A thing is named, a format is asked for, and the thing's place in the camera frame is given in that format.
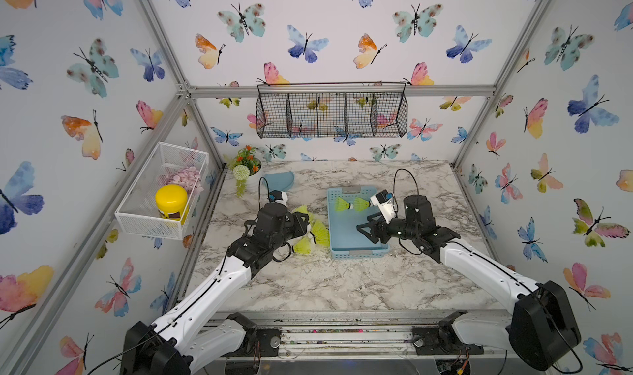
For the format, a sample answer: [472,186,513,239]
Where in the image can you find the yellow lidded jar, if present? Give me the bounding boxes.
[155,185,189,224]

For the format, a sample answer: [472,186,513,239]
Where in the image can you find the light blue perforated storage box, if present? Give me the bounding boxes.
[326,186,390,260]

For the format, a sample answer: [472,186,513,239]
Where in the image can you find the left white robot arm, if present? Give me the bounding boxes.
[120,203,311,374]

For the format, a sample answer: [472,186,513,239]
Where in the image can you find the black wire wall basket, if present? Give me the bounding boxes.
[256,81,409,139]

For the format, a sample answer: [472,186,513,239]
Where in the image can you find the yellow shuttlecock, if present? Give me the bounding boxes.
[334,197,354,213]
[311,219,331,248]
[293,205,314,223]
[293,236,313,256]
[353,197,372,212]

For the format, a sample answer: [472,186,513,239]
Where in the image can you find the pink flower bundle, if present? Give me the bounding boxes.
[164,167,204,195]

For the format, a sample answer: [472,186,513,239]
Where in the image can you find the light blue plastic scoop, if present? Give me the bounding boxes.
[264,172,295,192]

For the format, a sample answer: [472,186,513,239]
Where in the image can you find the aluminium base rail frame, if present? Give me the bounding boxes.
[137,309,560,375]

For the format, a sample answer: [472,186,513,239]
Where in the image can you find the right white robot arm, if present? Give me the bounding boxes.
[357,190,581,371]

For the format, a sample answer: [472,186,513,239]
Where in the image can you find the white pot with artificial plant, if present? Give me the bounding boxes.
[227,145,262,198]

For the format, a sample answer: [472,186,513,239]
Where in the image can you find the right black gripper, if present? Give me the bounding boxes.
[356,211,420,246]

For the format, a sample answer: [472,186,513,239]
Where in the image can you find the white wire wall basket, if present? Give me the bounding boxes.
[115,142,209,240]

